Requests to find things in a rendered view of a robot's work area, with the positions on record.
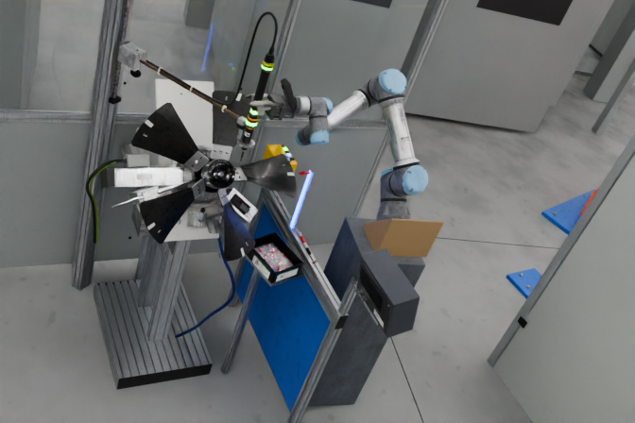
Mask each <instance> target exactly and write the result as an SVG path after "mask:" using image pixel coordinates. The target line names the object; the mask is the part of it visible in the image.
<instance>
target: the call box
mask: <svg viewBox="0 0 635 423"><path fill-rule="evenodd" d="M282 153H283V154H285V155H286V153H285V152H284V150H283V148H282V145H281V144H268V145H267V146H266V151H265V154H264V157H263V160H265V159H268V158H271V157H274V156H277V155H279V154H282ZM286 156H287V155H286ZM289 162H290V164H291V166H292V168H293V171H294V173H295V170H296V167H297V163H296V161H292V160H290V161H289Z"/></svg>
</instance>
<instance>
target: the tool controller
mask: <svg viewBox="0 0 635 423"><path fill-rule="evenodd" d="M356 288H357V289H355V292H356V294H357V295H359V294H360V295H361V296H360V300H361V302H364V301H365V302H366V304H367V305H368V307H369V309H370V311H371V312H372V314H373V316H374V317H375V319H376V321H377V322H378V324H379V325H380V327H381V329H382V330H383V332H384V334H385V335H386V337H387V338H389V337H392V336H395V335H398V334H401V333H404V332H406V331H409V330H412V329H413V326H414V322H415V318H416V313H417V309H418V306H419V301H420V296H419V295H418V293H417V292H416V290H415V289H414V287H413V286H412V285H411V283H410V282H409V280H408V279H407V277H406V276H405V274H404V273H403V271H402V270H401V268H400V267H399V265H398V264H397V263H396V262H395V261H394V259H393V258H392V256H391V255H390V253H389V252H388V251H387V249H386V248H384V249H380V250H377V251H374V252H370V253H368V254H364V255H362V256H361V259H360V266H359V273H358V280H357V287H356Z"/></svg>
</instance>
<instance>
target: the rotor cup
mask: <svg viewBox="0 0 635 423"><path fill-rule="evenodd" d="M207 164H210V165H209V166H206V165H207ZM220 171H222V172H223V173H224V176H223V177H221V176H220V175H219V172H220ZM201 178H203V179H204V184H205V191H204V192H206V193H216V191H218V190H219V189H225V188H228V187H229V186H231V185H232V183H233V181H234V179H235V170H234V168H233V166H232V164H231V163H230V162H229V161H226V160H223V159H218V160H213V159H211V158H210V160H209V161H208V162H207V163H206V164H205V165H204V166H203V167H202V168H201V169H200V170H198V171H197V172H196V171H194V180H195V182H197V181H198V180H200V179H201ZM206 182H210V184H207V183H206Z"/></svg>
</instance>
